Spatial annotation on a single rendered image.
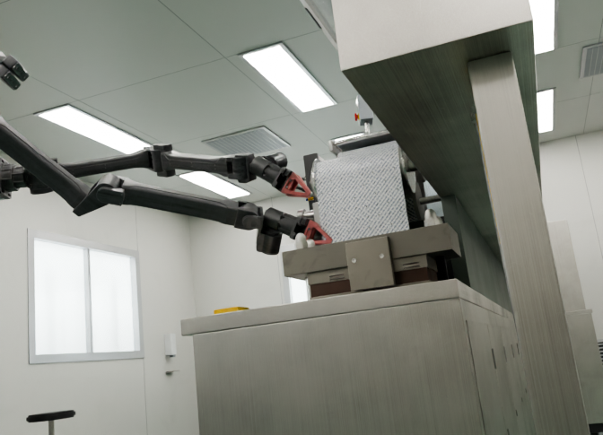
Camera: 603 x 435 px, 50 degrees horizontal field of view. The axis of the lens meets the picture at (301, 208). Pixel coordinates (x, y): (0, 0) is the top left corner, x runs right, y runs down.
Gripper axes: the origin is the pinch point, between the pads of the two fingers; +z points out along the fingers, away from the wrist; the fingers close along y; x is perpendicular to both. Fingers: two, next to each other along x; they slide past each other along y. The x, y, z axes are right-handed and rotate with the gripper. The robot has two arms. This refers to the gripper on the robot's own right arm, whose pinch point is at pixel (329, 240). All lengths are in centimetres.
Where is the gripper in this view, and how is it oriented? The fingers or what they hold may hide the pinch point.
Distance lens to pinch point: 172.8
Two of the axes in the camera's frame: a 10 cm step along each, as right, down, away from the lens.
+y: -3.5, -1.8, -9.2
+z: 8.6, 3.3, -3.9
